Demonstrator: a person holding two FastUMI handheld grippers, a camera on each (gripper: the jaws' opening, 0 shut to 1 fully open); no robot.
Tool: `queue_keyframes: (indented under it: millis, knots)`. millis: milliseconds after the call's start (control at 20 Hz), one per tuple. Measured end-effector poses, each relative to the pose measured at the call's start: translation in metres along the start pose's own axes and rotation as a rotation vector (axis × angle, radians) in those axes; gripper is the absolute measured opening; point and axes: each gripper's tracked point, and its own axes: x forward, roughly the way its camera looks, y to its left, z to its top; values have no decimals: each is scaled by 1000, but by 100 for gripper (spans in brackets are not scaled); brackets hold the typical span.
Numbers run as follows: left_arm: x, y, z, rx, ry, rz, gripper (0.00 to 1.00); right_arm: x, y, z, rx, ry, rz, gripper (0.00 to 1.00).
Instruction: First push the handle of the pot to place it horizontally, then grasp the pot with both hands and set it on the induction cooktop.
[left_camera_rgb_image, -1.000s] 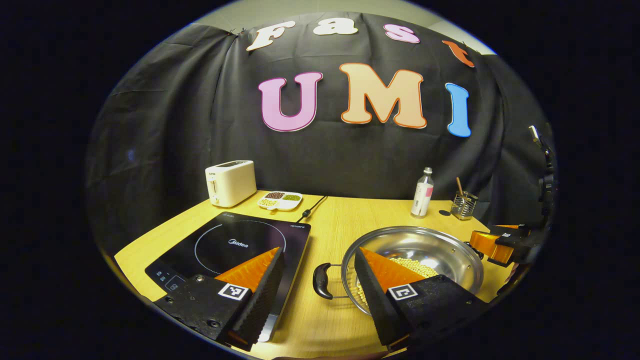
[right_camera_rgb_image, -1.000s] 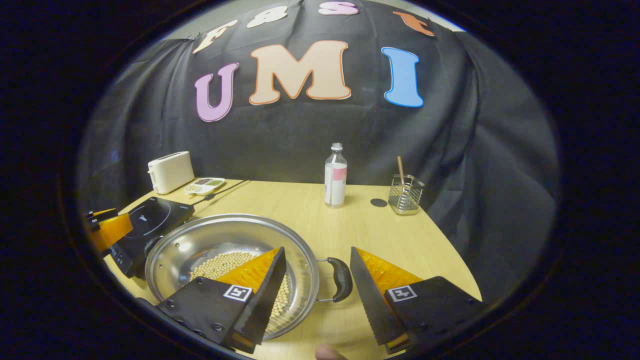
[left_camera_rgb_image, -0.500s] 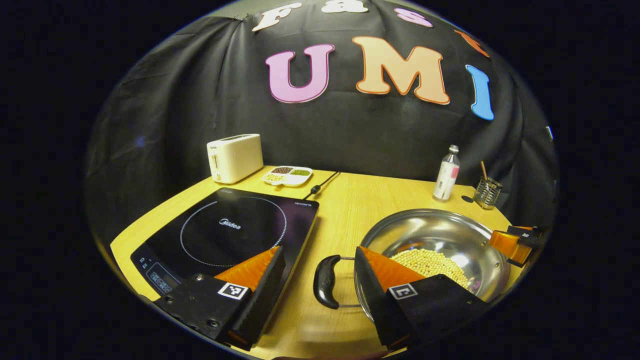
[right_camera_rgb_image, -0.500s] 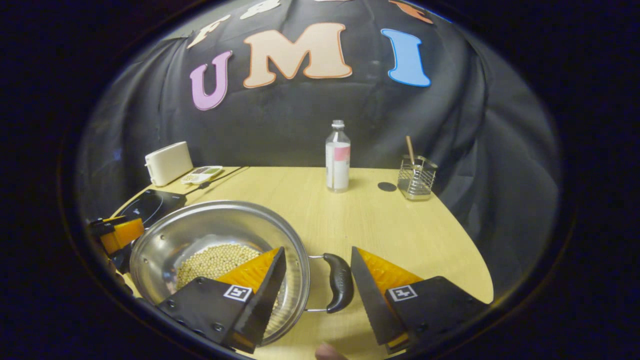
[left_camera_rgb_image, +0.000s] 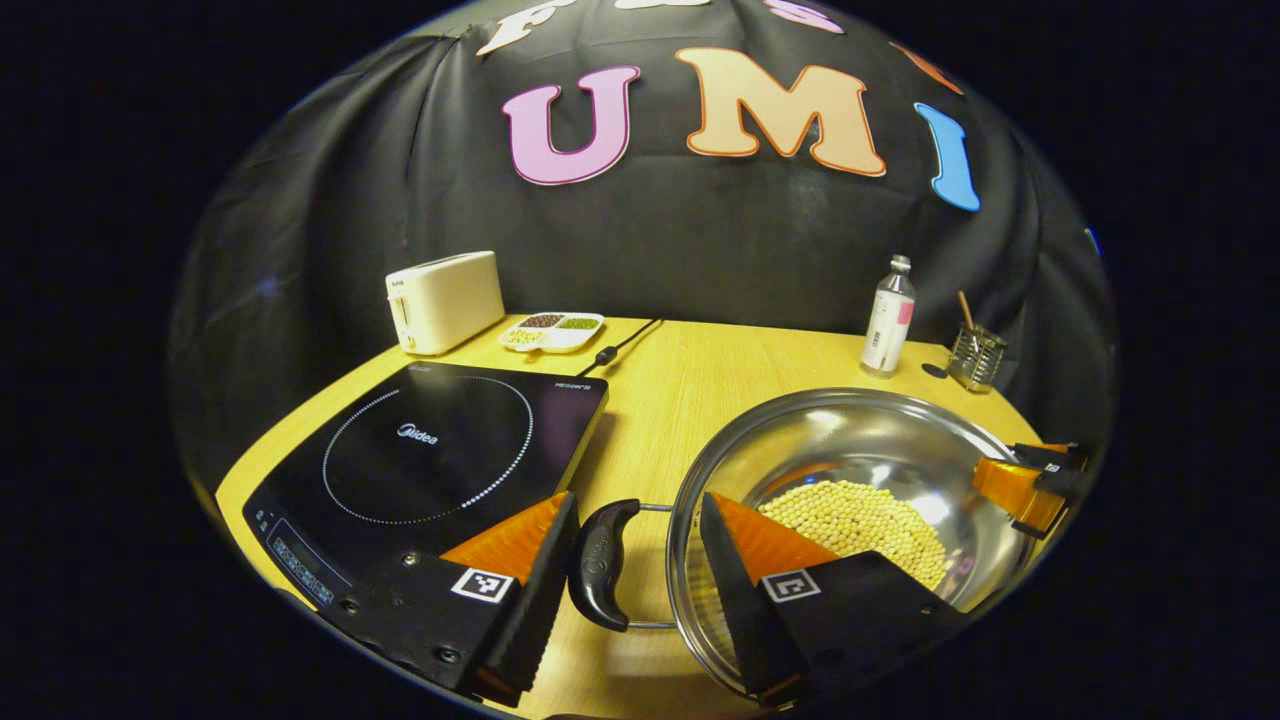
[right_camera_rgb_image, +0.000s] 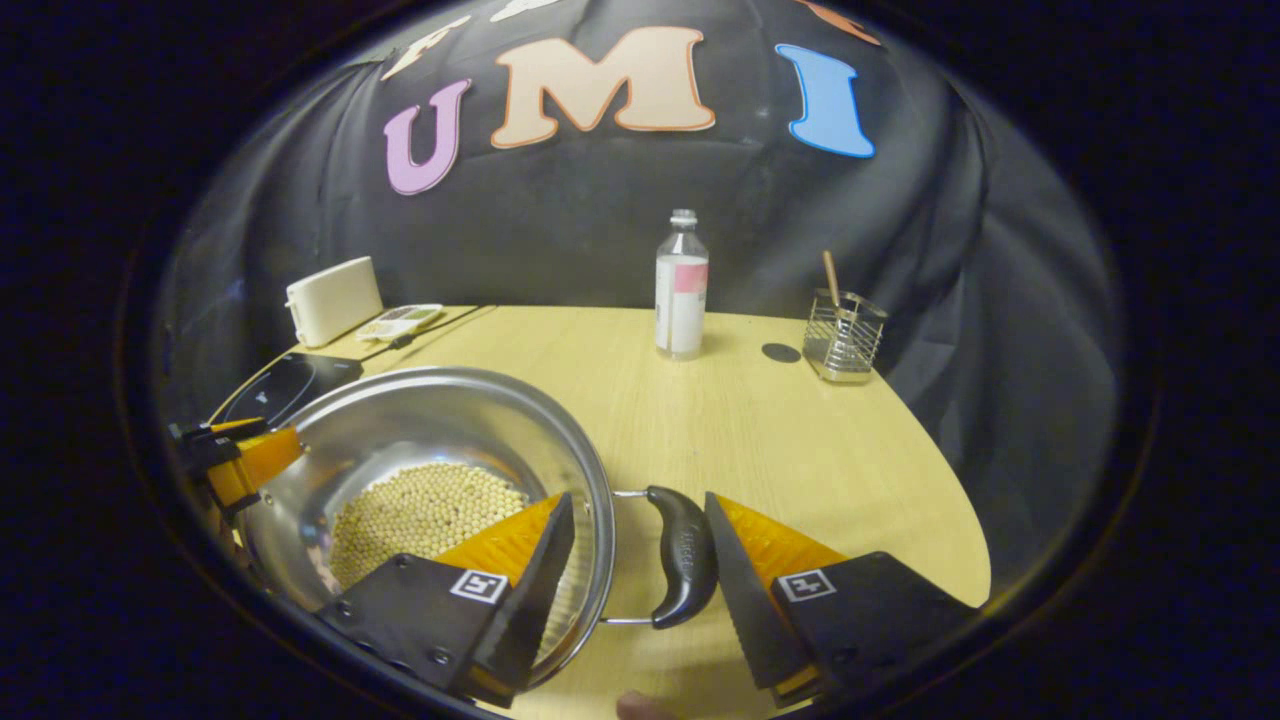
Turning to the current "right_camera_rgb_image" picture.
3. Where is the white toaster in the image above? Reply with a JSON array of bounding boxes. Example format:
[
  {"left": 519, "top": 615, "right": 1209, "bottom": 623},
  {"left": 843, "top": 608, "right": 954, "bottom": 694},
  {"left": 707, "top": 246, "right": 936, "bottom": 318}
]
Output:
[{"left": 285, "top": 256, "right": 385, "bottom": 349}]

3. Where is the pile of yellow soybeans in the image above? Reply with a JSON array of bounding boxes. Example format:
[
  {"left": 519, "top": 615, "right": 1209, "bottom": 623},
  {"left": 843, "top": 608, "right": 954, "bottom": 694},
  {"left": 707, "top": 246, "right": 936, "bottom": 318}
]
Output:
[{"left": 328, "top": 462, "right": 529, "bottom": 591}]

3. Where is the black induction cooktop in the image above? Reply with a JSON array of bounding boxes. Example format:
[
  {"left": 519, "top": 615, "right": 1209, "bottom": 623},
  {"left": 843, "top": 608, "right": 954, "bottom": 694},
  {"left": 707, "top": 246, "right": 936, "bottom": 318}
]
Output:
[{"left": 222, "top": 352, "right": 366, "bottom": 429}]

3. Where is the black power cable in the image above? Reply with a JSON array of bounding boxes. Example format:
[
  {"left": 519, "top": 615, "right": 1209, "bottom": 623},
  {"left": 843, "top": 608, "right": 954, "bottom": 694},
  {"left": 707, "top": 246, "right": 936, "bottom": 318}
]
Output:
[{"left": 395, "top": 305, "right": 498, "bottom": 351}]

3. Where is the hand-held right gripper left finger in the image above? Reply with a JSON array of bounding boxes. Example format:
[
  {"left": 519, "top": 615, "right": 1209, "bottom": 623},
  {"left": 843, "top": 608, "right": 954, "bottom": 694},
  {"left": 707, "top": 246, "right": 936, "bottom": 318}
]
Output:
[{"left": 318, "top": 491, "right": 578, "bottom": 709}]

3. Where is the black backdrop cloth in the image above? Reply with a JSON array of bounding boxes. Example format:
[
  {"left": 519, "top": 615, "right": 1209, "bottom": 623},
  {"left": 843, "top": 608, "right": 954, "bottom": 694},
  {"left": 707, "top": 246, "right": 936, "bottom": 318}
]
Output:
[{"left": 160, "top": 0, "right": 1121, "bottom": 561}]

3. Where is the white compartment tray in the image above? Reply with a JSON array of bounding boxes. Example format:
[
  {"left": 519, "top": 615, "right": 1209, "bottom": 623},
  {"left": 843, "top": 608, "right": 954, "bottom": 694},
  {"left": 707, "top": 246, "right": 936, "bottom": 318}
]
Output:
[{"left": 356, "top": 303, "right": 446, "bottom": 344}]

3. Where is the wire utensil holder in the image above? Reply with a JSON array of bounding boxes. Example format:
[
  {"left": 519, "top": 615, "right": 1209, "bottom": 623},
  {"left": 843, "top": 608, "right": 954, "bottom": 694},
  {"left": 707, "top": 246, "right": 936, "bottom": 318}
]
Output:
[{"left": 803, "top": 290, "right": 889, "bottom": 385}]

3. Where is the steel pot with black handles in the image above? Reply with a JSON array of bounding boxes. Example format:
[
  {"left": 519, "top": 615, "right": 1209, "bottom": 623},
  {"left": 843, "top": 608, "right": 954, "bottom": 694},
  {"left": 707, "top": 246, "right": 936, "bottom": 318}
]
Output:
[{"left": 240, "top": 366, "right": 719, "bottom": 691}]

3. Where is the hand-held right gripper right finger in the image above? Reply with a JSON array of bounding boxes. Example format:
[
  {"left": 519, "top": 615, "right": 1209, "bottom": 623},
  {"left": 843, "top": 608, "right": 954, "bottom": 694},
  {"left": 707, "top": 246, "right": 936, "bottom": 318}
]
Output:
[{"left": 704, "top": 491, "right": 981, "bottom": 709}]

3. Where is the clear plastic bottle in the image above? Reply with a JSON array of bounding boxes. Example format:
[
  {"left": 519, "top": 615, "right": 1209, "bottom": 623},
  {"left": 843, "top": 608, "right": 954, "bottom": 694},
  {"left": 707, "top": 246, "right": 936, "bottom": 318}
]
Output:
[{"left": 655, "top": 209, "right": 710, "bottom": 361}]

